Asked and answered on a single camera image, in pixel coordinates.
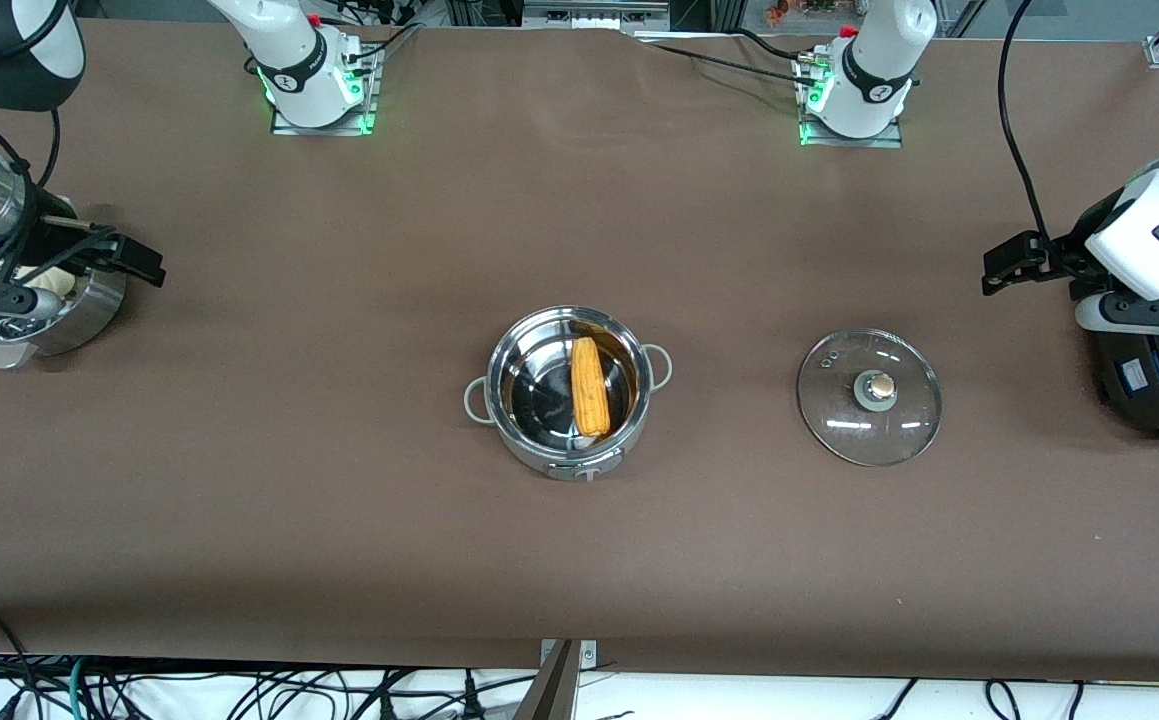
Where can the stainless steel pot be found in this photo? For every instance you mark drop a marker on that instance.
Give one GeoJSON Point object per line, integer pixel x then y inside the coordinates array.
{"type": "Point", "coordinates": [539, 400]}

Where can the white steamed bun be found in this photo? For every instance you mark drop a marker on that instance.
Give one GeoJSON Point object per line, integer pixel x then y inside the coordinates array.
{"type": "Point", "coordinates": [57, 280]}

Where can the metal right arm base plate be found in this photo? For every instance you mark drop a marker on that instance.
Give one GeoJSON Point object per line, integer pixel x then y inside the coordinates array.
{"type": "Point", "coordinates": [289, 128]}

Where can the metal edge bracket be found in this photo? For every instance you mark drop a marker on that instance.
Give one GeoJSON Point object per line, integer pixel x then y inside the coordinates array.
{"type": "Point", "coordinates": [587, 652]}

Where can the brown angled bar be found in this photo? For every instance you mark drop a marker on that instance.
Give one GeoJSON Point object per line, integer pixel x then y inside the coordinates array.
{"type": "Point", "coordinates": [549, 690]}

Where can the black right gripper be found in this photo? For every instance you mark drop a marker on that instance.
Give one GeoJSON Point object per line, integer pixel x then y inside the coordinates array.
{"type": "Point", "coordinates": [67, 246]}

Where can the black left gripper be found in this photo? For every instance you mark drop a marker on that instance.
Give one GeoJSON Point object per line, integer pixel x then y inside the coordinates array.
{"type": "Point", "coordinates": [1067, 252]}

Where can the brown table cover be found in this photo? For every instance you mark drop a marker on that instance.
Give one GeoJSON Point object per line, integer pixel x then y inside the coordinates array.
{"type": "Point", "coordinates": [579, 560]}

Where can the steel steamer pot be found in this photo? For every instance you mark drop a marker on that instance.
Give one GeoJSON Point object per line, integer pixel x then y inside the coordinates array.
{"type": "Point", "coordinates": [89, 305]}

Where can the yellow corn cob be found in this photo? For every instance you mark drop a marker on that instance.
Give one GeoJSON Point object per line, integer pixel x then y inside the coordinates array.
{"type": "Point", "coordinates": [591, 390]}

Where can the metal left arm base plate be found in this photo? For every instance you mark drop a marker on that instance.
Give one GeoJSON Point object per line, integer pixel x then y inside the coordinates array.
{"type": "Point", "coordinates": [854, 140]}

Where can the grey equipment box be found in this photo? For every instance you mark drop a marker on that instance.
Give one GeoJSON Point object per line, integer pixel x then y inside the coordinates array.
{"type": "Point", "coordinates": [594, 12]}

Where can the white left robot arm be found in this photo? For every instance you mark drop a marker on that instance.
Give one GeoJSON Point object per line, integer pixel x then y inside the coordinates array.
{"type": "Point", "coordinates": [879, 70]}

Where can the glass pot lid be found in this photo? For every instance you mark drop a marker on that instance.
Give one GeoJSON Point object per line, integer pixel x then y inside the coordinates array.
{"type": "Point", "coordinates": [869, 430]}

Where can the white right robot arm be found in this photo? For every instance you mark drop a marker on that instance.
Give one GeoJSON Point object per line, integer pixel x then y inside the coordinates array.
{"type": "Point", "coordinates": [299, 70]}

